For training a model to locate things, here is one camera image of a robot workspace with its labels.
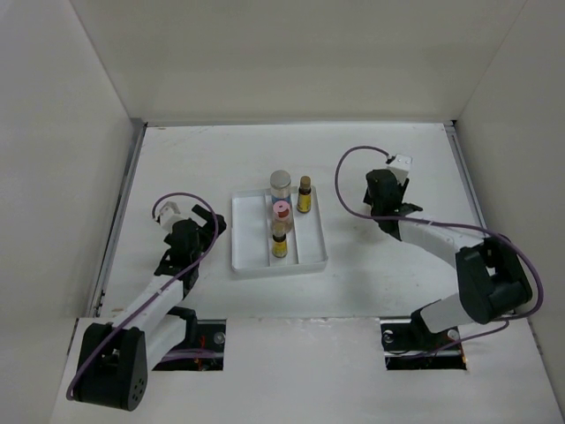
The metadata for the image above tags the pink cap spice bottle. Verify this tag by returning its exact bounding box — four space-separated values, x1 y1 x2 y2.
272 200 293 233

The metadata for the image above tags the gold cap yellow bottle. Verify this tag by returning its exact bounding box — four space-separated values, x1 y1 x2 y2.
272 223 288 258
297 176 312 213

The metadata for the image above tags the silver lid blue label jar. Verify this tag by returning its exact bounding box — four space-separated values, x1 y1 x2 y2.
270 170 291 204

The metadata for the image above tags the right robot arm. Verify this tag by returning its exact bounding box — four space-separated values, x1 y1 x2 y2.
364 169 533 354

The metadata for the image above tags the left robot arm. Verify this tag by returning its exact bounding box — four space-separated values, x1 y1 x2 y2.
66 200 226 411

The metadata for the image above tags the white divided plastic tray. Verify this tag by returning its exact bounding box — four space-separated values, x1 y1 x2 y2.
231 186 328 278

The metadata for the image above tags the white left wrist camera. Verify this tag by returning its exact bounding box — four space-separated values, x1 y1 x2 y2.
154 201 183 233

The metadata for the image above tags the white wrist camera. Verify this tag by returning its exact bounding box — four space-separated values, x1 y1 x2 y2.
387 154 412 186
154 201 183 233

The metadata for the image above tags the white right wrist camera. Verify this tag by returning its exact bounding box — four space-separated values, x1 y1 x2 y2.
387 154 412 186

